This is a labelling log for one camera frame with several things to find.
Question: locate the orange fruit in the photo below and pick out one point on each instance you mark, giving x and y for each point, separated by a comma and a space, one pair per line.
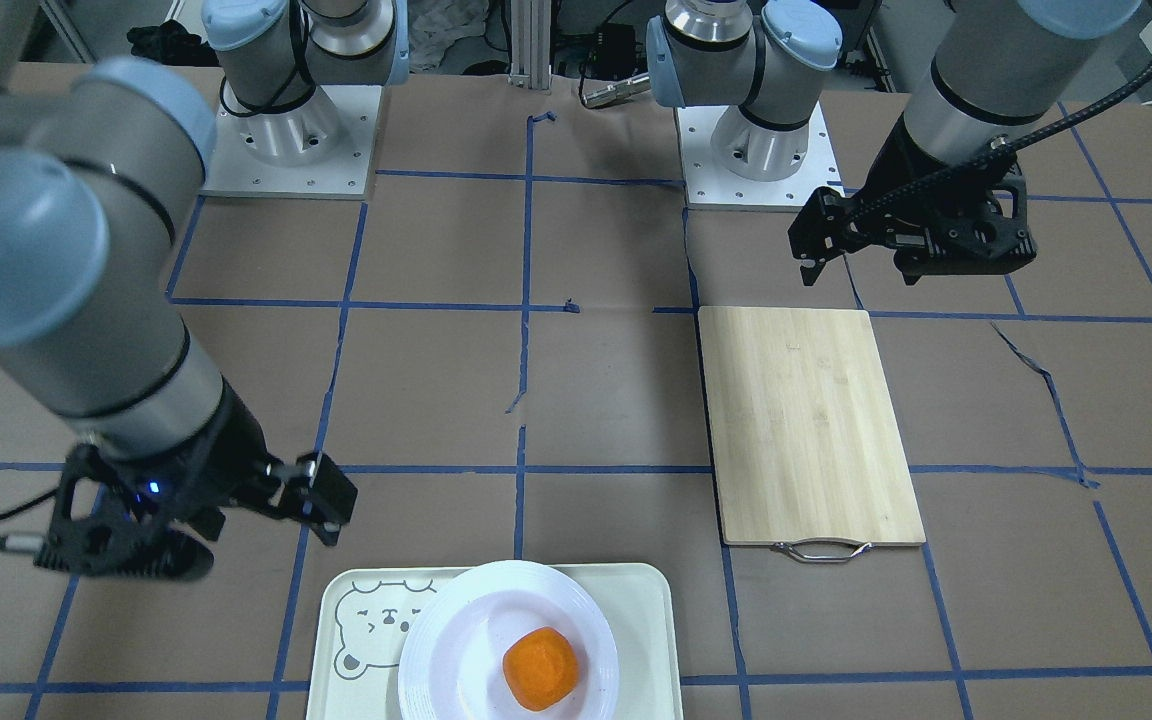
541, 669

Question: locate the cream bear tray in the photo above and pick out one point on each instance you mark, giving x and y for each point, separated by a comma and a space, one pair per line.
366, 615

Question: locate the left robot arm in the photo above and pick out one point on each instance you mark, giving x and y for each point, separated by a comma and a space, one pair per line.
999, 69

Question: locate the wooden cutting board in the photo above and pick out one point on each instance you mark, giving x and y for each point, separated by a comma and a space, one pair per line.
806, 447

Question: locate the white round plate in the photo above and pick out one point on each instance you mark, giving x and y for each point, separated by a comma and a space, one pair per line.
453, 662

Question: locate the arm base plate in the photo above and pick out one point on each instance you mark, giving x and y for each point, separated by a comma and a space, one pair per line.
322, 150
731, 165

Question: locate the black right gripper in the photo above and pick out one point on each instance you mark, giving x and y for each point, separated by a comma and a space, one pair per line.
227, 443

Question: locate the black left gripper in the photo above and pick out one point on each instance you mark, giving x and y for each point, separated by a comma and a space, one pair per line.
893, 172

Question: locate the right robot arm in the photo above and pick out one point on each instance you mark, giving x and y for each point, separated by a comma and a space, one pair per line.
95, 187

